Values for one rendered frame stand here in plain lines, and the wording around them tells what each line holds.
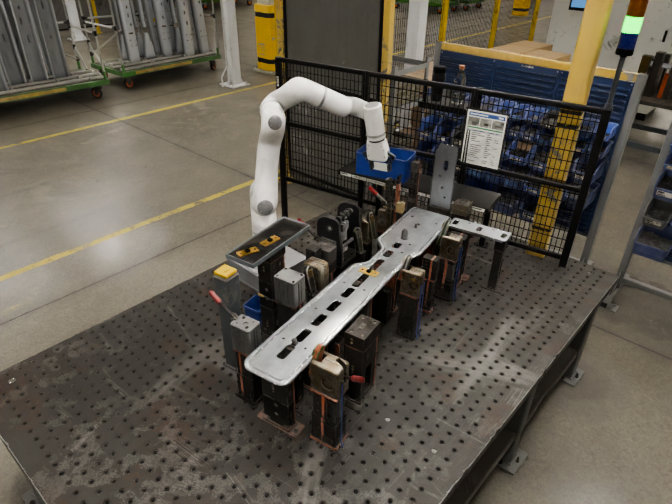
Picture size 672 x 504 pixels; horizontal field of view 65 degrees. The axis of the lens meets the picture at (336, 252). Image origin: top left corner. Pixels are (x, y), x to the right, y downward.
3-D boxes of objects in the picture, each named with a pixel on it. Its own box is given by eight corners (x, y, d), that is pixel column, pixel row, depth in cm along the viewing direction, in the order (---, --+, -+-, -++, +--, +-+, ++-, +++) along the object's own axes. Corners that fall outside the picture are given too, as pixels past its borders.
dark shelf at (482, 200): (487, 214, 266) (488, 209, 264) (337, 174, 306) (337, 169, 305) (500, 198, 282) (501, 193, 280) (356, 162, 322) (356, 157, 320)
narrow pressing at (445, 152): (449, 210, 270) (458, 147, 252) (428, 204, 275) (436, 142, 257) (449, 209, 270) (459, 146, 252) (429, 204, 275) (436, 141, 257)
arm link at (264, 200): (273, 204, 252) (277, 221, 238) (248, 203, 248) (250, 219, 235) (286, 101, 226) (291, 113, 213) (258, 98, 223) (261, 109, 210)
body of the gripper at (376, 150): (362, 139, 238) (366, 161, 245) (382, 141, 233) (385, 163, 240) (370, 132, 243) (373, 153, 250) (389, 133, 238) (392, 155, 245)
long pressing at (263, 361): (291, 393, 164) (291, 389, 163) (236, 365, 174) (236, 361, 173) (454, 219, 264) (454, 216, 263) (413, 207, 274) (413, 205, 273)
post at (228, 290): (236, 372, 211) (226, 282, 188) (222, 364, 214) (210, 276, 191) (249, 361, 217) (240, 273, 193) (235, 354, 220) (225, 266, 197)
